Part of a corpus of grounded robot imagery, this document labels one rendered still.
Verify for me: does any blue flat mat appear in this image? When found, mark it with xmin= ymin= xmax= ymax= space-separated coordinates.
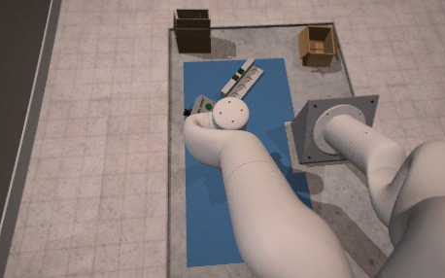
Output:
xmin=184 ymin=58 xmax=313 ymax=267

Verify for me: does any grey control panel with two buttons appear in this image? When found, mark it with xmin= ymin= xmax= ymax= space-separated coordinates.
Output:
xmin=184 ymin=94 xmax=216 ymax=116

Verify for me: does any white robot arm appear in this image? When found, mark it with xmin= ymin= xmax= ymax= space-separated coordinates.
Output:
xmin=184 ymin=97 xmax=445 ymax=278

